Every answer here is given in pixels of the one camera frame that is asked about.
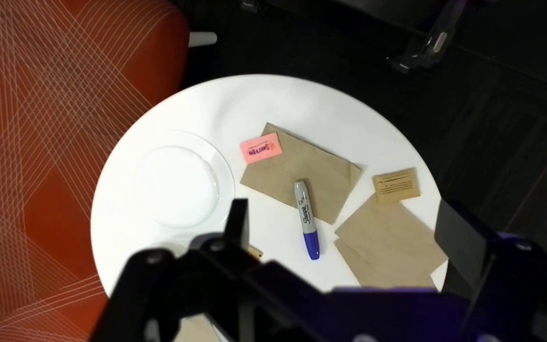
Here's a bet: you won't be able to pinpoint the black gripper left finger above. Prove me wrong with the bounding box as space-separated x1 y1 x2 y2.
89 198 329 342

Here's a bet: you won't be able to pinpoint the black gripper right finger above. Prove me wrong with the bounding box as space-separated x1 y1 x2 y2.
433 198 547 342

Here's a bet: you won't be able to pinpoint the grey marker blue cap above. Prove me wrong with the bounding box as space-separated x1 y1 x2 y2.
292 179 321 263

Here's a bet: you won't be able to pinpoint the cardboard box pieces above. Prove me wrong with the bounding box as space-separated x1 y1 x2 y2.
332 195 448 282

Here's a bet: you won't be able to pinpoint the pink sweetener packet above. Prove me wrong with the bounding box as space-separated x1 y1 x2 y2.
239 132 285 168

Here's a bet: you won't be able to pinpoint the brown paper napkin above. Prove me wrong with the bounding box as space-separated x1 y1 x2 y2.
239 122 365 227
334 238 443 292

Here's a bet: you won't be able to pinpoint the orange patterned sofa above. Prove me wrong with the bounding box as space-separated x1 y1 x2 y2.
0 0 220 342

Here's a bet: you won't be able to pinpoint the black clamp orange handle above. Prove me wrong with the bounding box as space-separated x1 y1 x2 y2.
386 0 471 75

